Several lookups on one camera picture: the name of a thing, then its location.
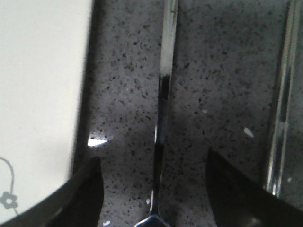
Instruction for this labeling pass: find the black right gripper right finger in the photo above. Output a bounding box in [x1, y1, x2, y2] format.
[205, 149, 303, 227]

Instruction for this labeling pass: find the silver fork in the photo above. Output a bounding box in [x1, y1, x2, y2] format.
[135, 0, 179, 227]

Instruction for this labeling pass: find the beige rabbit serving tray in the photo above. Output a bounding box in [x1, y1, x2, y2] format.
[0, 0, 93, 223]

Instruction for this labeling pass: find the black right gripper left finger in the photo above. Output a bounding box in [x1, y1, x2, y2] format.
[2, 157, 104, 227]

